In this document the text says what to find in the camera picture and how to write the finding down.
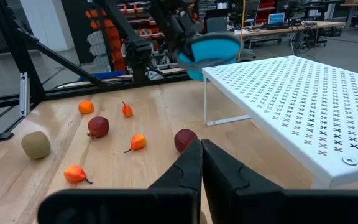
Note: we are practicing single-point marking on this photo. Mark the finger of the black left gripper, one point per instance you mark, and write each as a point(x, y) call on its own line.
point(190, 53)

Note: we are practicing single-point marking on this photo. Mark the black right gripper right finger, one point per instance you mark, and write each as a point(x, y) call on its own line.
point(259, 205)

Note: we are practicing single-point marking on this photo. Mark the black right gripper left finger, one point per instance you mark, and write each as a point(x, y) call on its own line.
point(166, 205)

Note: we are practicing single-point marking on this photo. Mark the blue collapsible bowl grey rim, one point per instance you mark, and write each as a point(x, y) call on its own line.
point(210, 51)

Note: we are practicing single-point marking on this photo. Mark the dark red round fruit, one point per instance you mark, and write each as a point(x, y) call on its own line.
point(98, 127)
point(185, 140)

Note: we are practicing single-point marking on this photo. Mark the small orange chili pepper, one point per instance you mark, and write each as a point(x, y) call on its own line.
point(127, 110)
point(74, 174)
point(138, 142)

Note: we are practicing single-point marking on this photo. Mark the orange tangerine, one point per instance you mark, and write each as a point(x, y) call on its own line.
point(86, 107)

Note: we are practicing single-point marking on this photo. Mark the grey office chair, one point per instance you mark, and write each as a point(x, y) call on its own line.
point(216, 24)

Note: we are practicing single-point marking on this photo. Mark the rack with orange bins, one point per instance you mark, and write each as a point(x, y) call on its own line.
point(113, 34)

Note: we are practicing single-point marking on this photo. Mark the red storage bins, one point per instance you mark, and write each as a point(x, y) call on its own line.
point(265, 4)

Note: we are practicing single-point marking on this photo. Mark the blue floor bin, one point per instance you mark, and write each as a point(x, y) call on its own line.
point(104, 75)

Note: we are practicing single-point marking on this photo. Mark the laptop with blue screen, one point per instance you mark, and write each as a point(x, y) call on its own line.
point(276, 18)

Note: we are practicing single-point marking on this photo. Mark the white perforated metal shelf riser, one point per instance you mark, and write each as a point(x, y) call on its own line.
point(291, 102)

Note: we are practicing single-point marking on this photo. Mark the long wooden work table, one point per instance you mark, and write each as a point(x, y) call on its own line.
point(306, 27)

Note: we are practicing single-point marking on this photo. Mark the black aluminium table frame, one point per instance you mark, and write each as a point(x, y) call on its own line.
point(89, 88)

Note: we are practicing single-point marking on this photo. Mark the silver aluminium bracket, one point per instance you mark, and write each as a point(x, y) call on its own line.
point(23, 93)

